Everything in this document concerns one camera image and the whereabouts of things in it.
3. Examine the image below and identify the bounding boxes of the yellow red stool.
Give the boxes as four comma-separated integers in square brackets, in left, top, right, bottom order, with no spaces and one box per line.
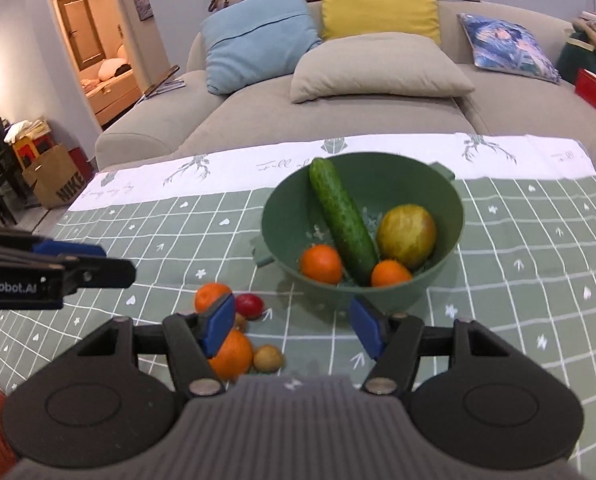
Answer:
[11,131,55,172]

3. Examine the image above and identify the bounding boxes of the wooden door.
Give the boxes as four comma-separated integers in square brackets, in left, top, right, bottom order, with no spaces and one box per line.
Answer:
[57,0,105,72]

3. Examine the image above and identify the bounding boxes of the brown paper bag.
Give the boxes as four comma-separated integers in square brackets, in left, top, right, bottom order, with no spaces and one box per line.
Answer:
[21,143,90,210]

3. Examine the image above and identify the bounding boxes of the yellow cushion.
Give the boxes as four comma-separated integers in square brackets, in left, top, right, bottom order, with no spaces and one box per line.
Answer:
[319,0,441,47]

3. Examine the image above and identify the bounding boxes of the green cucumber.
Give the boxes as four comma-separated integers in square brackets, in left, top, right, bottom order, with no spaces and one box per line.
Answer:
[309,157,380,287]

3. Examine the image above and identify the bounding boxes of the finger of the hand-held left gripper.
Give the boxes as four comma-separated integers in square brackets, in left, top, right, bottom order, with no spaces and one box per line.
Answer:
[0,229,105,263]
[0,254,138,297]

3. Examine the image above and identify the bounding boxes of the light blue cushion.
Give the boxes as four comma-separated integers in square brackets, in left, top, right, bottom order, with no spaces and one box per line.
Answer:
[200,0,323,96]

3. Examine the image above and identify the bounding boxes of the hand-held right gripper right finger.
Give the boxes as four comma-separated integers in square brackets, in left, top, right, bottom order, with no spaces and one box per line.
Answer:
[349,297,521,397]

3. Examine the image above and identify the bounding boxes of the bed with bedding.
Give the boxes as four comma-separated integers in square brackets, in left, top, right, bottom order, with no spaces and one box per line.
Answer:
[80,44,142,112]

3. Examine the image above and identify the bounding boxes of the yellow red apple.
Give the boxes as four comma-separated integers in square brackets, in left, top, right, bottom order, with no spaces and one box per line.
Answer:
[376,204,437,271]

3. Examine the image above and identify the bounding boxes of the small orange tangerine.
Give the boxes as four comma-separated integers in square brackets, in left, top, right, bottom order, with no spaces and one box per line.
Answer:
[194,282,233,314]
[371,259,413,288]
[300,244,345,285]

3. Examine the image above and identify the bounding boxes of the red box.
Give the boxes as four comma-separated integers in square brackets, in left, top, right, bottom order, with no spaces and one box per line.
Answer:
[574,67,596,126]

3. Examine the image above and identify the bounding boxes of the red plum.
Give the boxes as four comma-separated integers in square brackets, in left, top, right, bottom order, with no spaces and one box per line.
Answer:
[234,294,265,320]

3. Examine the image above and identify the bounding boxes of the green colander bowl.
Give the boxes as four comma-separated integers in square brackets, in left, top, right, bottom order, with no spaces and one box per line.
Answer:
[250,152,466,313]

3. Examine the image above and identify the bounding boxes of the large orange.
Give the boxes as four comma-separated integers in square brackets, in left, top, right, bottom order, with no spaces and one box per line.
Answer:
[208,329,255,382]

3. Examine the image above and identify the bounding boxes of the blue printed cushion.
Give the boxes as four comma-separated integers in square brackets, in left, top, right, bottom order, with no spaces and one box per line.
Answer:
[457,12,562,85]

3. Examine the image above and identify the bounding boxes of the beige sofa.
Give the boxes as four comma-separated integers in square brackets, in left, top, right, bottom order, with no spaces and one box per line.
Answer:
[94,0,596,173]

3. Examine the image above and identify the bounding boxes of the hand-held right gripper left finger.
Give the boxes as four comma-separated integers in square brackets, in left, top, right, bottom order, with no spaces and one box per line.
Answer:
[79,294,237,397]

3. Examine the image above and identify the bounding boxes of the green plush bag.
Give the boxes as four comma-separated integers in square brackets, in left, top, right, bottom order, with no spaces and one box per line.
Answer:
[556,10,596,87]

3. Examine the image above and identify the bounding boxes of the green checked tablecloth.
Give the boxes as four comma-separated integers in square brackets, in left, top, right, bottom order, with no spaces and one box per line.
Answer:
[0,132,596,480]

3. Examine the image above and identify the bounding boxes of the beige cushion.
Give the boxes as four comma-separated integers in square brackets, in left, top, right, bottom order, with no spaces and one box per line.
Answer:
[290,32,476,105]

